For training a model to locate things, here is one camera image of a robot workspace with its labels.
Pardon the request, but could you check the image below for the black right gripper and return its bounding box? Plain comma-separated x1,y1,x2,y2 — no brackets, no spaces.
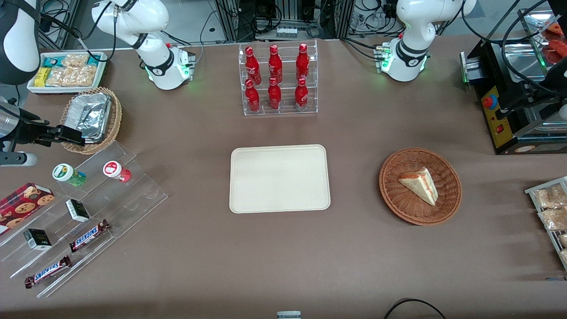
13,110,85,148

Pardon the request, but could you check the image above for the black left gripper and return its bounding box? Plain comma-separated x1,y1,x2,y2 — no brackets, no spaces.
495,82,561,121

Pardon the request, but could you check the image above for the green lid yogurt cup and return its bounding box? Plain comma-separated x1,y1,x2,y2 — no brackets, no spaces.
52,163,87,187

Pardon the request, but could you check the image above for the aluminium foil tray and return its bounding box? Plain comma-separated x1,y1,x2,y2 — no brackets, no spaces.
66,93,112,144

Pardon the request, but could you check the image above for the wicker basket with foil tray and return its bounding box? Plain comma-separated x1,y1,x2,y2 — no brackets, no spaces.
60,87,122,155

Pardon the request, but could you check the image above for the beige plastic tray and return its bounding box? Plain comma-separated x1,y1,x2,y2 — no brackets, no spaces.
229,144,331,214

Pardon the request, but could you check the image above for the black machine with yellow panel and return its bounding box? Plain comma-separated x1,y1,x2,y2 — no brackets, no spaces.
460,8,567,155

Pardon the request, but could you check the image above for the red snack packet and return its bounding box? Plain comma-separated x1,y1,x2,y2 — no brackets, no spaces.
543,22,567,63

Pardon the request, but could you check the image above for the red lid yogurt cup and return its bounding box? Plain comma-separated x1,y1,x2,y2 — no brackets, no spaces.
103,161,132,183

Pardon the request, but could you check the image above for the clear cracker pack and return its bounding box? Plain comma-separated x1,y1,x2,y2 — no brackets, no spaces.
46,66,78,87
62,54,89,68
76,66,98,87

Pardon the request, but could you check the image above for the white snack bin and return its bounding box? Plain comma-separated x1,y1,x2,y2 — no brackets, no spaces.
27,52,108,94

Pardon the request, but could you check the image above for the small black box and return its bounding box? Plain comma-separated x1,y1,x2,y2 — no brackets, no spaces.
23,229,52,251
66,199,90,223

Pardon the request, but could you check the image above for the clear acrylic tiered display stand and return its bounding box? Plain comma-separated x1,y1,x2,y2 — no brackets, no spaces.
0,141,169,298

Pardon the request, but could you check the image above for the red cookie box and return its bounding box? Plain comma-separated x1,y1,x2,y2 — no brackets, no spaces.
0,183,56,235

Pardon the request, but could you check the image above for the Snickers chocolate bar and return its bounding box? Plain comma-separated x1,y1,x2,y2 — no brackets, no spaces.
70,220,110,253
24,256,71,288

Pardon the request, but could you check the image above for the clear nut snack pack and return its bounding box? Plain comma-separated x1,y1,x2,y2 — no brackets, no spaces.
537,208,567,231
533,184,567,210

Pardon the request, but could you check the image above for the wrapped triangle sandwich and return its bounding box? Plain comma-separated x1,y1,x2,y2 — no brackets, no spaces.
398,167,439,206

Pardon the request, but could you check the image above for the round wicker basket with sandwich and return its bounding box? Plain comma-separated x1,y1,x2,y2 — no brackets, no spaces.
379,148,462,226

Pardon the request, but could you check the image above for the red cola bottle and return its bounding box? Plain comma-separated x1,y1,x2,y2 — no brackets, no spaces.
245,79,260,113
268,77,282,110
245,47,260,85
295,78,309,111
268,44,283,84
296,43,310,81

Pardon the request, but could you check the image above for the clear acrylic bottle rack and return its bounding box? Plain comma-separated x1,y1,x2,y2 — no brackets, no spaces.
238,39,318,117

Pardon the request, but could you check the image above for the thick black cable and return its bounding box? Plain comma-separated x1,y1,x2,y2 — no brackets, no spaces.
501,0,567,97

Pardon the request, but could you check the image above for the metal wire tray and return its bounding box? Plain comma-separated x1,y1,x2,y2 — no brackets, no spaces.
525,176,567,271

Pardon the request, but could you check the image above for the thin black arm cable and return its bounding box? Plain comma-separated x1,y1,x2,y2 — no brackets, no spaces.
39,7,118,62

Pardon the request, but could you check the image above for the black cable loop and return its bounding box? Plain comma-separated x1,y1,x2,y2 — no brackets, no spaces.
383,298,448,319

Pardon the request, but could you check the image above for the aluminium frame rack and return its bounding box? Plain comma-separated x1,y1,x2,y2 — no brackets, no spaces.
216,0,355,41

